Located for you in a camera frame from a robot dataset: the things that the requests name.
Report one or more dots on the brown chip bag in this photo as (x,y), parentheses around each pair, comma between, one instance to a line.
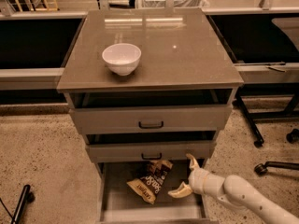
(150,183)

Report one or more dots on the black stand leg left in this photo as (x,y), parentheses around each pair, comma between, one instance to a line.
(27,196)

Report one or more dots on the grey drawer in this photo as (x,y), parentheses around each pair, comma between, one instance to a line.
(150,111)
(117,147)
(119,204)

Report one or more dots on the grey drawer cabinet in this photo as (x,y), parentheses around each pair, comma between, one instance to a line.
(179,51)

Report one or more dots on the black chair leg with caster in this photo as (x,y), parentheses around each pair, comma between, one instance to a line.
(262,168)

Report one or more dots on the grey top drawer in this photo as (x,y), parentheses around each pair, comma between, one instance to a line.
(150,111)

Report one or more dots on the black caster wheel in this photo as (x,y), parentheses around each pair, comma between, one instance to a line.
(293,136)

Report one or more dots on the grey bottom drawer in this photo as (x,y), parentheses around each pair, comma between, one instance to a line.
(119,204)

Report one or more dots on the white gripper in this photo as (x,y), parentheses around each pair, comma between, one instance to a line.
(197,179)

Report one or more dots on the grey middle drawer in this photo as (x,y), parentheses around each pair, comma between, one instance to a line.
(117,147)

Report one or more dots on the white ceramic bowl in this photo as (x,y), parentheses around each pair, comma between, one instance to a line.
(122,58)

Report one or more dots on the black table leg frame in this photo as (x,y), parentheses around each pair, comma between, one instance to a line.
(287,113)

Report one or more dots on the white wire basket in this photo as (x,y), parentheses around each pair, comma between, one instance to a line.
(172,3)

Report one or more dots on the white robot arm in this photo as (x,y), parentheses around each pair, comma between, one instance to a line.
(234,192)

